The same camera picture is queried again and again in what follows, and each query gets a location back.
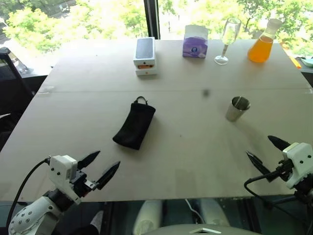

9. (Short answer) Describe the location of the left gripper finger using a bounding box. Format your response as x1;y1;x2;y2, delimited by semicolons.
77;150;101;169
96;161;121;191

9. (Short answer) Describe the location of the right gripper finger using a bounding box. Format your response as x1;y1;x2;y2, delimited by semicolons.
246;151;272;182
268;135;291;150

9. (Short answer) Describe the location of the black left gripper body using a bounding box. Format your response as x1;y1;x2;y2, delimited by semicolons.
69;167;98;198

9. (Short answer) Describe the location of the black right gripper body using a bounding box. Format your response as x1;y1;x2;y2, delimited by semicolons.
275;158;294;181

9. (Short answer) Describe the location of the black fabric pouch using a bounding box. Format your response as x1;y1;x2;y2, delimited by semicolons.
112;96;157;151

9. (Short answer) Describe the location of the stainless steel cup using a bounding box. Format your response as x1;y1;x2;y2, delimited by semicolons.
225;96;251;122

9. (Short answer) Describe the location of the white rounded leg cover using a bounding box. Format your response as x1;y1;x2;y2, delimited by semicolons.
133;200;162;235

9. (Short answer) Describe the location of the teal plate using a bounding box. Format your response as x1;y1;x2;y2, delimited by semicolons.
300;56;313;68

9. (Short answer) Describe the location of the grey robot torso top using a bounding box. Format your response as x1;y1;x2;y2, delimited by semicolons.
144;223;247;235

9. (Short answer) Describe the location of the glass flask with orange juice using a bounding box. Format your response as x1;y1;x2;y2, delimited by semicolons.
247;18;283;63

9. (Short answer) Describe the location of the plain white flat box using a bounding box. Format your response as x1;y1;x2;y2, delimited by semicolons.
135;68;157;78

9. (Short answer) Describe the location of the black office chair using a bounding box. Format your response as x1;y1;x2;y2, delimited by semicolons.
0;47;47;147

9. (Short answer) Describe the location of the orange flat box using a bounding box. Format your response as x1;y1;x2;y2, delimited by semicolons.
134;64;157;71

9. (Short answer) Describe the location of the clear champagne glass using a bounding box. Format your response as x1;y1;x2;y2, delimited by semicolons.
214;17;242;66

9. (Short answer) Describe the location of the white phone box black print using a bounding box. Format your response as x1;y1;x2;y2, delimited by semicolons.
133;37;157;67

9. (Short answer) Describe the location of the purple tissue box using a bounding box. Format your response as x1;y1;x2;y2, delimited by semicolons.
182;24;209;59

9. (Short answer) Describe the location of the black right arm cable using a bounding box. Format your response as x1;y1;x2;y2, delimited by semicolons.
244;170;313;231

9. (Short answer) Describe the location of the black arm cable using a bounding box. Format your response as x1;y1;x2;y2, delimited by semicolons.
5;158;52;231
244;170;313;231

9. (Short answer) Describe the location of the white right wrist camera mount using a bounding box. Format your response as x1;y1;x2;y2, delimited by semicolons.
282;142;313;189

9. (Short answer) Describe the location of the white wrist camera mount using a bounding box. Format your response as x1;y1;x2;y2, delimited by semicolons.
282;142;313;189
47;155;83;205

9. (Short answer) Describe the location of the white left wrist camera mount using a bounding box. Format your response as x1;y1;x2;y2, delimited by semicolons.
47;155;83;205

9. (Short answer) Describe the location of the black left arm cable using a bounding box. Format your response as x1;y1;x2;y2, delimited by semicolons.
5;158;52;231

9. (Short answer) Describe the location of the thin white cable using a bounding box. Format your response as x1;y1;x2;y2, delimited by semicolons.
184;199;204;224

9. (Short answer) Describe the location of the black window frame post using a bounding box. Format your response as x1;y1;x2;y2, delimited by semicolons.
143;0;161;40

